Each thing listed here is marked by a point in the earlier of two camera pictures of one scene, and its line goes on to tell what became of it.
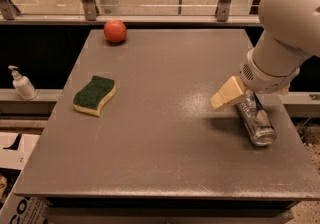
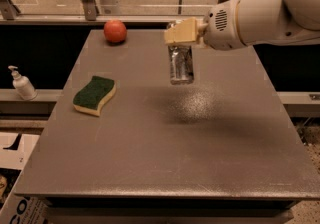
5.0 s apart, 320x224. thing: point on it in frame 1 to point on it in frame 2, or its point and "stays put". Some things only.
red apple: (115, 32) stays put
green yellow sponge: (98, 91) stays put
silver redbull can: (256, 120) to (180, 61)
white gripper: (264, 82) to (220, 28)
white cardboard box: (15, 148) stays put
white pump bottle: (23, 85) stays put
